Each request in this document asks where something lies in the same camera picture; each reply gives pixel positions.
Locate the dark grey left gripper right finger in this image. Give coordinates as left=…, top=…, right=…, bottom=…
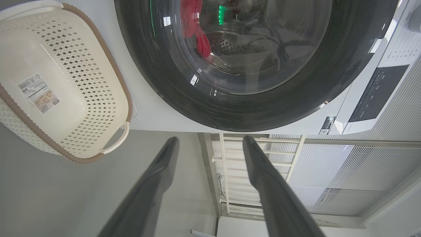
left=242, top=135, right=326, bottom=237

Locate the small black QR sticker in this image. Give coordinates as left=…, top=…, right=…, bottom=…
left=318, top=116, right=336, bottom=135

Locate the white front-load washing machine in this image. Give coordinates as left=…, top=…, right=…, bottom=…
left=62, top=0, right=421, bottom=135

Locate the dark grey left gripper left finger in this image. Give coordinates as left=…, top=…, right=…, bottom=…
left=97, top=137, right=180, bottom=237

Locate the red and white garment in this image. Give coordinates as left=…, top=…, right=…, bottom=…
left=180, top=0, right=211, bottom=58

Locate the cream perforated laundry basket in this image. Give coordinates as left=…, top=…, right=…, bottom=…
left=0, top=0, right=134, bottom=164

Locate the white barcode label sticker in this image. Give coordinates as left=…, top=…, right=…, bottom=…
left=17, top=74, right=60, bottom=115

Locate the round black glass washer door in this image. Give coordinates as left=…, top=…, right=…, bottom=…
left=114, top=0, right=400, bottom=132

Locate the black washing machine control panel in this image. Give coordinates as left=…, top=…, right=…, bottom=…
left=349, top=64, right=410, bottom=123

